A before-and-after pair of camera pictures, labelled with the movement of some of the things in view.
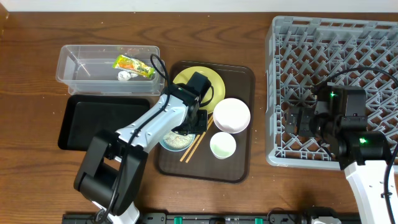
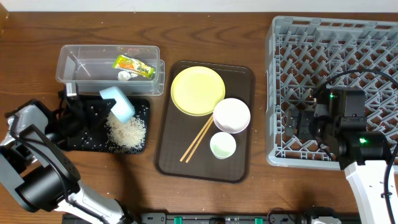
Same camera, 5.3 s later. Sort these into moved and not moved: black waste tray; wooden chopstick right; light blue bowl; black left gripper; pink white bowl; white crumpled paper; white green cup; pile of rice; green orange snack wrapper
Moved: black left gripper; pile of rice; light blue bowl
Not moved: black waste tray; white green cup; pink white bowl; white crumpled paper; green orange snack wrapper; wooden chopstick right
